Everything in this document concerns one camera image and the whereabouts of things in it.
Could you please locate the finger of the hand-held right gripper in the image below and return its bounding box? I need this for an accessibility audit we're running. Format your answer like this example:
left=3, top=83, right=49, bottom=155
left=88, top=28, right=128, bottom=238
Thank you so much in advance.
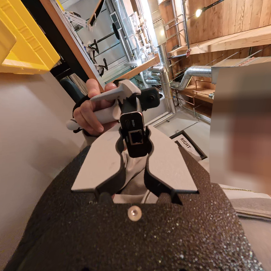
left=89, top=79, right=141, bottom=103

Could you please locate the black-framed printed tag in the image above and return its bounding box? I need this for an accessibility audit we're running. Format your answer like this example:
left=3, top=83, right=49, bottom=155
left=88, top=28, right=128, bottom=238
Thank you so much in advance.
left=169, top=130, right=208, bottom=160

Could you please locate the large yellow storage bin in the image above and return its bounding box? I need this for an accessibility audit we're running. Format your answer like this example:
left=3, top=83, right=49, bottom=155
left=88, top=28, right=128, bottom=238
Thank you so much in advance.
left=0, top=0, right=61, bottom=75

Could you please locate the dark teal chair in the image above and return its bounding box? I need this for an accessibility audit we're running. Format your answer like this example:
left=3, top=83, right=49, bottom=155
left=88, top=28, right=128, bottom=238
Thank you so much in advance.
left=60, top=78, right=87, bottom=102

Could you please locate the beige zip sweatshirt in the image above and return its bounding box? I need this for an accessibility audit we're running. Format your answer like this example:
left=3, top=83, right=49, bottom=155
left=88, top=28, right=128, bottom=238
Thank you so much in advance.
left=114, top=147, right=271, bottom=221

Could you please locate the silver ventilation duct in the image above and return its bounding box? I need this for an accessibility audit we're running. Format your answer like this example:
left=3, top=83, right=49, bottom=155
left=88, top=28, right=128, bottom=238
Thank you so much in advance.
left=145, top=66, right=212, bottom=116

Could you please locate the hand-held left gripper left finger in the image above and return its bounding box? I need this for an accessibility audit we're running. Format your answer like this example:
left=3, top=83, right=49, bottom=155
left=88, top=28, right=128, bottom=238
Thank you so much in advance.
left=71, top=127, right=127, bottom=195

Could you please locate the person's right hand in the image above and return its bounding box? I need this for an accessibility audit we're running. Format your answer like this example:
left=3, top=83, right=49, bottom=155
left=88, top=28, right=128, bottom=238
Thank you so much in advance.
left=73, top=79, right=117, bottom=136

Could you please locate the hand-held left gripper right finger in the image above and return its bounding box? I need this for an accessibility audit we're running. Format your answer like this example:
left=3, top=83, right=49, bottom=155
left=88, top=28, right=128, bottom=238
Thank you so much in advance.
left=144, top=125, right=200, bottom=197

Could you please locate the black ethernet splitter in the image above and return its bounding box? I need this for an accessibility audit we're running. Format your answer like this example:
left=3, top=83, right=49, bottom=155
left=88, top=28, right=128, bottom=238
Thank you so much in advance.
left=119, top=98, right=152, bottom=158

